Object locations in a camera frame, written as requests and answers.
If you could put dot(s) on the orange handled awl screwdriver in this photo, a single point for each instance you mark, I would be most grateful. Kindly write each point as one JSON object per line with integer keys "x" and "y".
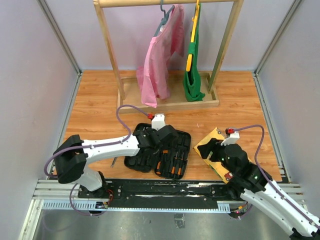
{"x": 161, "y": 161}

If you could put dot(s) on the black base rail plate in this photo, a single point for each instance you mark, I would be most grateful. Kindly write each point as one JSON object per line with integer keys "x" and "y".
{"x": 122, "y": 188}

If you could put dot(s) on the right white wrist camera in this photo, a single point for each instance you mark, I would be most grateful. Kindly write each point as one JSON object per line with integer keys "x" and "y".
{"x": 232, "y": 138}

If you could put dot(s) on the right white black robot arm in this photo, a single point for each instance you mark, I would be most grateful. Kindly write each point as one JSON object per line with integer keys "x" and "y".
{"x": 255, "y": 186}

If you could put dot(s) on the black orange handled screwdriver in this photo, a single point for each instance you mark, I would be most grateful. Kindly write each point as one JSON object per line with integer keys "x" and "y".
{"x": 173, "y": 164}

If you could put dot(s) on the teal clothes hanger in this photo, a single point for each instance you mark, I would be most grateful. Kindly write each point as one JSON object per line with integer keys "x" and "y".
{"x": 164, "y": 20}

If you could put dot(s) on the black plastic tool case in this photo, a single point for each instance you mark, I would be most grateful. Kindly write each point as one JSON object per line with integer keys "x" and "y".
{"x": 147, "y": 158}

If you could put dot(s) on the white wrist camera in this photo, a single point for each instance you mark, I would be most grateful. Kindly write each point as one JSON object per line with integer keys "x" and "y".
{"x": 232, "y": 138}
{"x": 158, "y": 121}

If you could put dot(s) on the green garment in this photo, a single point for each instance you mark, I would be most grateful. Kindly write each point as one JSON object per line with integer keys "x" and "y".
{"x": 192, "y": 79}

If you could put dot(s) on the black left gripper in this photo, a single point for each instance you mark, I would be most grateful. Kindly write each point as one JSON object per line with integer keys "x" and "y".
{"x": 151, "y": 131}

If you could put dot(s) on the wooden clothes rack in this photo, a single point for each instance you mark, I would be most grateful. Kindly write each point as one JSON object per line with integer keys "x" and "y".
{"x": 169, "y": 78}

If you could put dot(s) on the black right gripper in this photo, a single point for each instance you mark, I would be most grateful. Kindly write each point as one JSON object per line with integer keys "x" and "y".
{"x": 205, "y": 149}

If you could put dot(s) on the yellow cartoon cloth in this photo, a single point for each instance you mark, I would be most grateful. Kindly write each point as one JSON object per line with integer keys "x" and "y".
{"x": 225, "y": 174}

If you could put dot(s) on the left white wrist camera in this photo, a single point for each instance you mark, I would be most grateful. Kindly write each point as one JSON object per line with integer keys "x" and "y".
{"x": 158, "y": 121}

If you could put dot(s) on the slotted aluminium cable duct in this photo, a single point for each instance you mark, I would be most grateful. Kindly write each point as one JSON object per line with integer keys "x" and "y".
{"x": 142, "y": 204}

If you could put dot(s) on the pink garment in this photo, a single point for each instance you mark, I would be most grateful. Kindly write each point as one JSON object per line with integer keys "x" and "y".
{"x": 152, "y": 76}

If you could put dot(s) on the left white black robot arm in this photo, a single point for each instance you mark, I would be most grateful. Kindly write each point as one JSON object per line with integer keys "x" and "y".
{"x": 74, "y": 155}

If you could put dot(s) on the yellow clothes hanger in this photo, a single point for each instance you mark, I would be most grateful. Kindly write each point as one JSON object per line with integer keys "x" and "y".
{"x": 193, "y": 34}

